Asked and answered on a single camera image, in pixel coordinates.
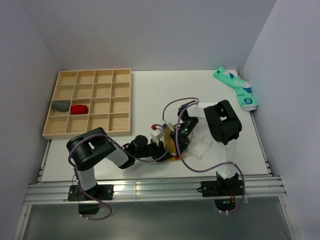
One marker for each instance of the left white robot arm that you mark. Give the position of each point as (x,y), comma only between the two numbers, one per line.
(90,148)

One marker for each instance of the aluminium rail frame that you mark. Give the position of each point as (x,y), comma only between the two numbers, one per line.
(161,202)

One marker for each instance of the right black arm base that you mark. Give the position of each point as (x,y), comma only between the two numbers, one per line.
(226,190)

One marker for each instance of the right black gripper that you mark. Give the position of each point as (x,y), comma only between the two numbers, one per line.
(182,142)

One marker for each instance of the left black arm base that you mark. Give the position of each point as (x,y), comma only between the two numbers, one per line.
(102,192)

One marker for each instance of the yellow sock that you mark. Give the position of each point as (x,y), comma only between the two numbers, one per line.
(172,152)

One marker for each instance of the wooden compartment tray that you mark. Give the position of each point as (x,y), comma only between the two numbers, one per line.
(106,93)

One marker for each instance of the mint green patterned sock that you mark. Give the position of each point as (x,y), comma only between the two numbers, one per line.
(242,88)

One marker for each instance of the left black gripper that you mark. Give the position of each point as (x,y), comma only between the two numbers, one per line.
(160,150)

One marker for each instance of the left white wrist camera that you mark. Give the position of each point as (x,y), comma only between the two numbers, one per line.
(157,133)

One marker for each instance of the rolled red sock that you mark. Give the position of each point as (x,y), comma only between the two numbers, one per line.
(79,109)

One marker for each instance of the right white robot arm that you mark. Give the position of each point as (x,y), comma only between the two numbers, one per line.
(224,127)

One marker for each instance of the rolled grey sock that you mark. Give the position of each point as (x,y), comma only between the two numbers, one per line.
(60,106)

